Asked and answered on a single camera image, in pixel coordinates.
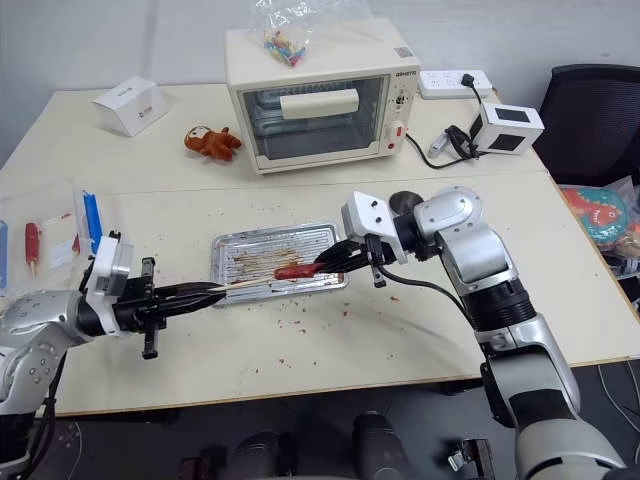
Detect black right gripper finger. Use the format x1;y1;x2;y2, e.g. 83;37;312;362
312;239;362;270
321;254;375;276

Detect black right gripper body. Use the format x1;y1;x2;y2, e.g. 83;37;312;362
348;233;402;267

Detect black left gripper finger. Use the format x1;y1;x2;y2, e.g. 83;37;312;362
161;294;233;316
159;281;229;300

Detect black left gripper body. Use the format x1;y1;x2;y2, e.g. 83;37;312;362
114;256;170;361

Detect red sausage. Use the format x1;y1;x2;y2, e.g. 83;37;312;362
24;221;42;280
273;262;322;282

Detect wooden skewer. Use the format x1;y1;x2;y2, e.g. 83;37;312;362
207;278;282;293

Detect ribbed metal tray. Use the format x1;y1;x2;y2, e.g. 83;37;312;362
210;222;350;308

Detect red sausage on skewer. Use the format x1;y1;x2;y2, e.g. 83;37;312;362
24;221;42;280

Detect clear plastic storage box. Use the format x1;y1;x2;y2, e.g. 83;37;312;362
0;183;120;297

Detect small silver white gadget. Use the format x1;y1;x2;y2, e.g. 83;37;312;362
428;130;452;160

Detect brown plush toy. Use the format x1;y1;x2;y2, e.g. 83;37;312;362
184;125;243;162

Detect dark rounded shape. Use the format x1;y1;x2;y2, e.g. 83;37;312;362
351;410;403;480
233;428;282;480

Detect white cube device black faces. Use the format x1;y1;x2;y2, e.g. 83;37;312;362
468;101;546;157

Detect white power strip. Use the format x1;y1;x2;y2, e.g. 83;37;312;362
417;69;494;100

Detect cream toaster oven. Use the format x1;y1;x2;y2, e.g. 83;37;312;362
223;18;422;176

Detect white cardboard box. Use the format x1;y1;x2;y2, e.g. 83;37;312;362
91;75;169;138

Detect clear bag of coloured pieces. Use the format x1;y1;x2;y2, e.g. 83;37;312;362
251;0;322;70

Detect bag with colourful dinosaur toy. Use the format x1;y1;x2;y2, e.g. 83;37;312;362
558;178;640;277

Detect black office chair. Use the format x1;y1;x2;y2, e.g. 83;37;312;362
531;64;640;187

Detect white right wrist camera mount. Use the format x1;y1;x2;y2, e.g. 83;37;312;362
340;190;412;265

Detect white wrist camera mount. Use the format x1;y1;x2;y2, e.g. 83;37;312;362
340;190;412;265
79;234;137;337

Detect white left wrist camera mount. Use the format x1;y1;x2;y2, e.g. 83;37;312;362
79;234;137;337

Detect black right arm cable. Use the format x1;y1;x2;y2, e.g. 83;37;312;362
370;263;479;331

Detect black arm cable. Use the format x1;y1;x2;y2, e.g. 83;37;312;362
27;349;67;480
370;263;479;331

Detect black oven power cable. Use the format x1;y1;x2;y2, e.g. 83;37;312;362
403;124;484;170

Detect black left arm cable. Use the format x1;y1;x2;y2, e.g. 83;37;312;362
27;349;67;480

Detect black plug with cable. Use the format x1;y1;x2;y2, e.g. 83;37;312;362
458;73;494;107

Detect metal clamp bracket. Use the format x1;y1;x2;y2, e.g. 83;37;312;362
448;436;495;480

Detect thin white floor cable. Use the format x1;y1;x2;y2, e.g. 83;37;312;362
596;360;640;434

